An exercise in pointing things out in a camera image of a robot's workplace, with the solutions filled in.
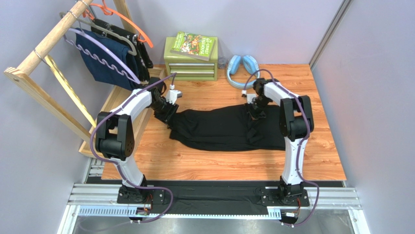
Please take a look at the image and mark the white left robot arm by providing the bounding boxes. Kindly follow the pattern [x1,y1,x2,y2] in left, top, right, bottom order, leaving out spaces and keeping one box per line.
[92,80,183,196]

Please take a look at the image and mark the light blue headphones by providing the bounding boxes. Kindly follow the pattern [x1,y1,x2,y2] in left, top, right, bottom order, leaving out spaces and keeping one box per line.
[226,55,260,90]

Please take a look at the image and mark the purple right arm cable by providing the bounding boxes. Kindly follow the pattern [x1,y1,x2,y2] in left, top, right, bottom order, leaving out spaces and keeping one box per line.
[241,68,321,227]

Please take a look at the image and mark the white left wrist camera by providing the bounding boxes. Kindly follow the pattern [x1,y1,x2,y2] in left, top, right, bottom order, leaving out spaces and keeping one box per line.
[166,90,183,104]

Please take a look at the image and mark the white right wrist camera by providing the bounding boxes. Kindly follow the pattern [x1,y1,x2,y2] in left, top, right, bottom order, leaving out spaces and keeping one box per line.
[246,94,257,104]

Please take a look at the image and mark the black trousers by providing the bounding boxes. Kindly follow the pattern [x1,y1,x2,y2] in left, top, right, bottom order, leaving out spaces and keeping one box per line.
[170,104,285,152]

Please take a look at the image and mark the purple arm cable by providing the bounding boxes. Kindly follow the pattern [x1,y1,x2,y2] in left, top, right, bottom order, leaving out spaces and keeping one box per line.
[89,73,177,225]
[241,68,321,227]

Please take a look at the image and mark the green illustrated book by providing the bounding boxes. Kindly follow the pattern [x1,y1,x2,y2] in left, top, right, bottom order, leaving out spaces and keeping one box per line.
[170,31,216,61]

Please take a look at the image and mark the orange hanger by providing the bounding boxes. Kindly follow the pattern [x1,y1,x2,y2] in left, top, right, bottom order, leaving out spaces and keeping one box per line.
[81,0,153,48]

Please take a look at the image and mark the purple hanger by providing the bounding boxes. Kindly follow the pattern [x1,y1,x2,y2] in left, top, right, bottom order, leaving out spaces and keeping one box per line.
[63,28,141,85]

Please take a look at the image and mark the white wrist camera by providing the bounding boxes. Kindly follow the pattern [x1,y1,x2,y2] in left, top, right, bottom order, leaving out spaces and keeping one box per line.
[166,90,183,104]
[246,94,257,104]

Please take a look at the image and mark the grey hanger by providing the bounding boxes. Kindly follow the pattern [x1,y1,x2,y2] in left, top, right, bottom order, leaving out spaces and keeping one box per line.
[59,11,137,56]

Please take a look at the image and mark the black base mat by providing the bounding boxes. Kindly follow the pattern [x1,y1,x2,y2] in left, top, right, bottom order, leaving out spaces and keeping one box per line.
[86,176,344,215]

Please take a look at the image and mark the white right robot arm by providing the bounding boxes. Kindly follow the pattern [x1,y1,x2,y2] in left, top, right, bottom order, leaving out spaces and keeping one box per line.
[247,78,314,202]

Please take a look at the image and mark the small glass jar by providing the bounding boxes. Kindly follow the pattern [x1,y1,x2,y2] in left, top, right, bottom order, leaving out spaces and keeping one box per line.
[218,56,227,69]

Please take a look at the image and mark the wooden clothes rack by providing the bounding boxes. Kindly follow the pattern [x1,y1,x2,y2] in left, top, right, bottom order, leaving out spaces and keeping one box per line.
[4,0,152,158]

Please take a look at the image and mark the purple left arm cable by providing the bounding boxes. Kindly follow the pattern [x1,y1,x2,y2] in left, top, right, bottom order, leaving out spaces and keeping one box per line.
[89,73,177,225]

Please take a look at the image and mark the aluminium rail frame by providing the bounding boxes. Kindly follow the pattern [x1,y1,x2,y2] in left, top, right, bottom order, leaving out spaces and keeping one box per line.
[58,181,369,234]

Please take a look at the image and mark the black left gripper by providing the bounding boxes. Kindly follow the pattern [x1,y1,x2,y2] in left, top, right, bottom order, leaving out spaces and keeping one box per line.
[149,97,179,127]

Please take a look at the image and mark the yellow hanger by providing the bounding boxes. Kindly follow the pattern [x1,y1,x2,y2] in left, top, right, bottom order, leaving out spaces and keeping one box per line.
[44,55,96,127]

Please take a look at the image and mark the green drawer cabinet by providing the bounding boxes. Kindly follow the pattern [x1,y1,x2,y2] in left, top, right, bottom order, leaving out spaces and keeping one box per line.
[164,37,218,81]

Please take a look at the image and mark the navy blue trousers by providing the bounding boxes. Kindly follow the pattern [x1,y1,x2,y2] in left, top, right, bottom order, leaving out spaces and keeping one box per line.
[75,30,139,91]

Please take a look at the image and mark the black patterned garment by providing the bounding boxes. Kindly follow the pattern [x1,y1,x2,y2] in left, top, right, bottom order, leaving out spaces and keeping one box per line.
[93,19,153,82]

